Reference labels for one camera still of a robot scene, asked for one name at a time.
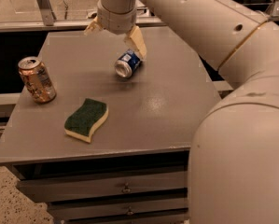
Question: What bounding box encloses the grey drawer cabinet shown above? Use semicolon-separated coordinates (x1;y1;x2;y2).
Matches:
0;27;219;224

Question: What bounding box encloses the metal railing frame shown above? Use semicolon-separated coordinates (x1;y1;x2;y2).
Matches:
0;0;279;32

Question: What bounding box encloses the grey drawer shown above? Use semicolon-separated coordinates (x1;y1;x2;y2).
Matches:
18;171;187;203
63;214;188;224
48;194;188;220

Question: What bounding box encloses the green yellow sponge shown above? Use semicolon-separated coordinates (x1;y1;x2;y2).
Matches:
64;98;109;143

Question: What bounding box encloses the orange soda can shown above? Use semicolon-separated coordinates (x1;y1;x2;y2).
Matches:
18;56;56;104

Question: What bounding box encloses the blue pepsi can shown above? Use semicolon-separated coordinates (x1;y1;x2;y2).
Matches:
114;49;141;78

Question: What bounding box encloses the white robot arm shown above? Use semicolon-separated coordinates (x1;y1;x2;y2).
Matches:
87;0;279;224

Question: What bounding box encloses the top grey drawer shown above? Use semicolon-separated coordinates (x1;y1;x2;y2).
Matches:
18;171;187;203

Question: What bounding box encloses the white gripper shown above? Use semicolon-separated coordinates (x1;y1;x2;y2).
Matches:
84;1;146;60

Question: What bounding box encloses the bottom grey drawer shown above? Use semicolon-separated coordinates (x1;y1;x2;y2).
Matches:
63;214;188;224

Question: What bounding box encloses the middle grey drawer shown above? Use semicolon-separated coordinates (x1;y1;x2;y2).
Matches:
48;194;188;220

